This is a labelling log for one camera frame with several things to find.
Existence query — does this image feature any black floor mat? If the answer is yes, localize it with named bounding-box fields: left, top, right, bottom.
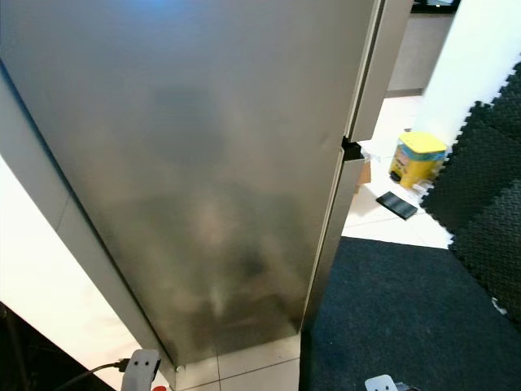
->
left=0, top=301, right=99, bottom=391

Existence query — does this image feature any dark carpet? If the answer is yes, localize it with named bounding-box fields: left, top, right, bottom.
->
left=300, top=236, right=521, bottom=391

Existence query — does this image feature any yellow lidded bin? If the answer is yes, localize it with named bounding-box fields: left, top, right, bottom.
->
left=388, top=130, right=449, bottom=191

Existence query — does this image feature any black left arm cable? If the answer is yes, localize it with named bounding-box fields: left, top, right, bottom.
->
left=51, top=361, right=129, bottom=391

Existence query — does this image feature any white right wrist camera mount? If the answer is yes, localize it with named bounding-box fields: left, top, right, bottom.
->
left=364, top=374, right=401, bottom=391

